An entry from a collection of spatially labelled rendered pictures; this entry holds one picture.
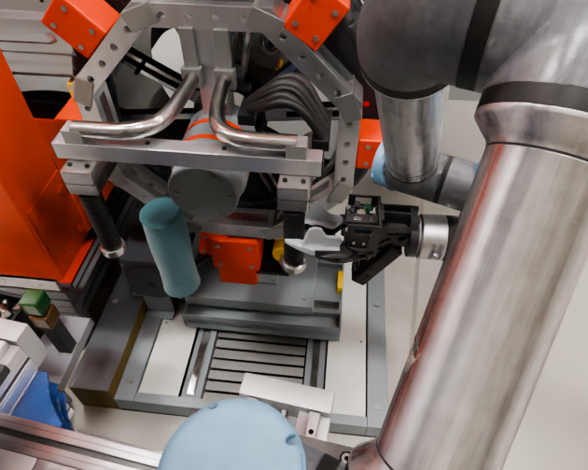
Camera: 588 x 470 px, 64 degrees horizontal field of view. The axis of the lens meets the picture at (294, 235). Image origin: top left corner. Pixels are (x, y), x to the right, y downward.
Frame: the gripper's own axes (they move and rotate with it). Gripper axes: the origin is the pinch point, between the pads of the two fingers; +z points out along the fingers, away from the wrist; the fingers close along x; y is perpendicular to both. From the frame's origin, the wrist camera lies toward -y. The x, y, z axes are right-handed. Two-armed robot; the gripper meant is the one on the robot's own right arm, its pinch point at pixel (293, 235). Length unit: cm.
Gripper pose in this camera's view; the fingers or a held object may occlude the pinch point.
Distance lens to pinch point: 79.7
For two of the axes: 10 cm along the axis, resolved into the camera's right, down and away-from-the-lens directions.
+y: 0.0, -6.7, -7.4
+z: -9.9, -0.8, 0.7
